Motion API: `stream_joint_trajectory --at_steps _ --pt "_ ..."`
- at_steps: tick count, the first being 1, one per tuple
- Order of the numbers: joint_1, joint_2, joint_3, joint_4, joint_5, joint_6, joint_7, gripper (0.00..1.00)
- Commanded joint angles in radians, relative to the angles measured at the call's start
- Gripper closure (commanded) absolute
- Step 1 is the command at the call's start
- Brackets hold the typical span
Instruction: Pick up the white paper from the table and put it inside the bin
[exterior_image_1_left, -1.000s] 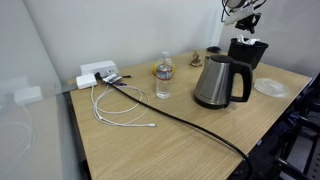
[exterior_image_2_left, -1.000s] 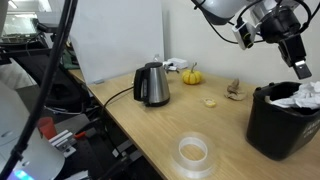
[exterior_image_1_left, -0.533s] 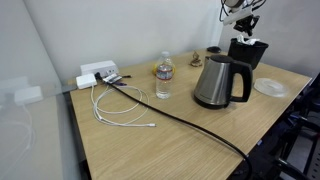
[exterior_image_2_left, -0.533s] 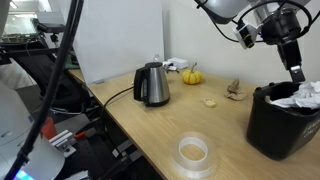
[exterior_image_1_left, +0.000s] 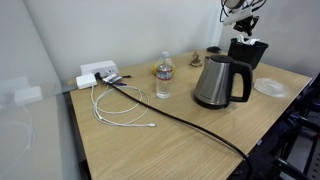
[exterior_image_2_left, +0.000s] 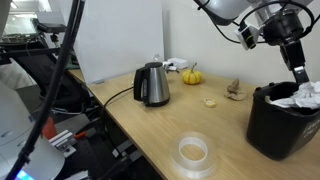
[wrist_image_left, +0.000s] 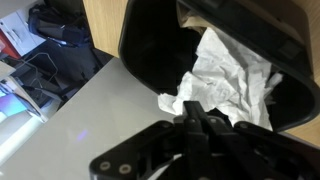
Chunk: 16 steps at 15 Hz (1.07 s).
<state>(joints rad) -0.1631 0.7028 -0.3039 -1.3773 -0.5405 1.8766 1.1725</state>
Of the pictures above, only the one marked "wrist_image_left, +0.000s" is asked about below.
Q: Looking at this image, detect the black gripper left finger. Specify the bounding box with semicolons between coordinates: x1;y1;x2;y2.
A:
89;100;218;180

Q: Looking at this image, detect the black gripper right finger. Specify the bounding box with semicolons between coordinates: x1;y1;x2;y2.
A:
199;106;320;180

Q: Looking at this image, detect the white paper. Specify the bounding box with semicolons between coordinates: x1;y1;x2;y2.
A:
157;27;284;132

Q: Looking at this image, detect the black plastic bin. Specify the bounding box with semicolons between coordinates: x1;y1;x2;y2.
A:
118;0;320;133

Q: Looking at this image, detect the black bag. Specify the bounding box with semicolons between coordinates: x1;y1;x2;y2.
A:
27;2;105;69

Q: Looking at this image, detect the white storage box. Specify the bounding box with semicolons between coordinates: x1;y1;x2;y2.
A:
0;11;47;57

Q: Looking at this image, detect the red box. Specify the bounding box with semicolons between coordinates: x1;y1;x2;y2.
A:
0;29;22;61

